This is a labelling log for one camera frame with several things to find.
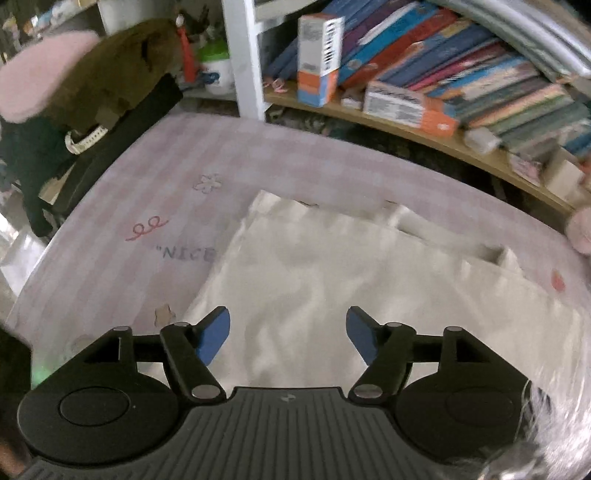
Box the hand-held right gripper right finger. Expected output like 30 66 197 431
346 305 522 401

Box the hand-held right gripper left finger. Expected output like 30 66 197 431
69 305 232 401

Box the cream cloth garment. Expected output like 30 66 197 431
182 189 591 416

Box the pink checked bed sheet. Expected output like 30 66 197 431
4 113 591 370

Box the wooden shelf board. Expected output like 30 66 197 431
263 88 575 215

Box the clear plastic wrap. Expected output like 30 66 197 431
480 374 591 480

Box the black chair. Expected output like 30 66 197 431
0 74 185 237

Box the pink printed card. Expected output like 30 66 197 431
508 154 542 186

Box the white wristwatch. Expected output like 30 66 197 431
65 124 110 155

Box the white orange carton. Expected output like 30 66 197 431
362 80 461 138

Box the small wooden box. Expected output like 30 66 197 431
544 157 583 205

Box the white cup with green lid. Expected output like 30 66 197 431
198 39 237 95

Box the red plastic bottle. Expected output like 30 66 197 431
177 14 200 84

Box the white orange blue box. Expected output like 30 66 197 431
297 14 346 108

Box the row of colourful books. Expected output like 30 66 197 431
265 0 591 160

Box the silver curved tube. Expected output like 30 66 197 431
438 0 591 80

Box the white shelf frame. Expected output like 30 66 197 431
222 0 324 123

